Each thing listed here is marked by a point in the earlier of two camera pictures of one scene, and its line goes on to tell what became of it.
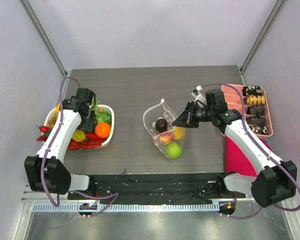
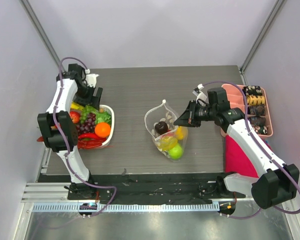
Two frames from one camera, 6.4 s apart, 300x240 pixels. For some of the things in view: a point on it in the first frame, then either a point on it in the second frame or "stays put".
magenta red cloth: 236,160 stays put
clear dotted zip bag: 170,139 stays put
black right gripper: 191,115 stays put
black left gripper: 88,126 to 95,101
